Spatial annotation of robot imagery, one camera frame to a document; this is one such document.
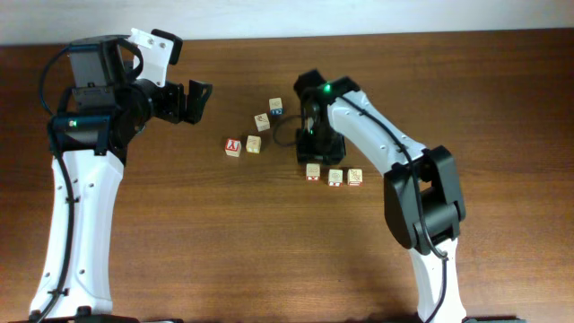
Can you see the plain wooden picture block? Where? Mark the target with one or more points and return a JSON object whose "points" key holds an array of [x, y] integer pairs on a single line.
{"points": [[262, 122]]}

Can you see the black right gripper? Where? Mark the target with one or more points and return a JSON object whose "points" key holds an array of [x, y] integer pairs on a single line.
{"points": [[330, 158]]}

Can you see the red X wooden block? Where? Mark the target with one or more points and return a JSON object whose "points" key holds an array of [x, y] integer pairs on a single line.
{"points": [[313, 172]]}

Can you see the yellow bottom wooden block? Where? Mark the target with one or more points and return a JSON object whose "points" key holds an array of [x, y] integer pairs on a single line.
{"points": [[253, 144]]}

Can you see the red bottom wooden block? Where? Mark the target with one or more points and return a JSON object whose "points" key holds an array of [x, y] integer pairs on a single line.
{"points": [[335, 178]]}

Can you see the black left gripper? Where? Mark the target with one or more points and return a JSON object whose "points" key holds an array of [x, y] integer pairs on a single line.
{"points": [[177, 111]]}

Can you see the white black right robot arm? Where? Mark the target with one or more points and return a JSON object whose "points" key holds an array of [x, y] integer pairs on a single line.
{"points": [[423, 200]]}

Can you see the blue letter wooden block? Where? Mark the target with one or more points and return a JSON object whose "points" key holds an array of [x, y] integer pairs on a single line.
{"points": [[276, 106]]}

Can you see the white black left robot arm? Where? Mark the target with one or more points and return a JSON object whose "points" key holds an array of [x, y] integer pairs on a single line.
{"points": [[119, 85]]}

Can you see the red Y wooden block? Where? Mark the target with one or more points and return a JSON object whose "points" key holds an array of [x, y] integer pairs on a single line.
{"points": [[233, 147]]}

